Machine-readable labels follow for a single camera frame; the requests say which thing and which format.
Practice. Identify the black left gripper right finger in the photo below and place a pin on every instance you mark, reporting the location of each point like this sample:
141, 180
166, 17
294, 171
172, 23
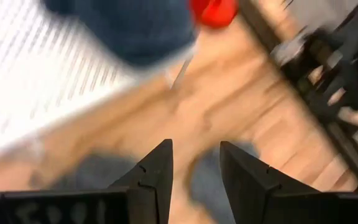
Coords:
247, 186

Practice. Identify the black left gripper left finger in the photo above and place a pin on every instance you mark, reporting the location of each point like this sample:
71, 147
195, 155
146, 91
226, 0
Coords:
151, 180

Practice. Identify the white perforated metal shelf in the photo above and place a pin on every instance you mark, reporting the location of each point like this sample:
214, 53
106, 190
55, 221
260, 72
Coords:
26, 77

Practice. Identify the grey baseball cap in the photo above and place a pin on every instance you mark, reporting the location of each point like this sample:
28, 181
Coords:
210, 186

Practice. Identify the navy denim baseball cap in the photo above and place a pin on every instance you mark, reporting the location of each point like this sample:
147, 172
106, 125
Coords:
129, 31

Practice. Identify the red desk lamp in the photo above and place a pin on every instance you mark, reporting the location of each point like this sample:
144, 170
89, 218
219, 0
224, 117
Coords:
213, 14

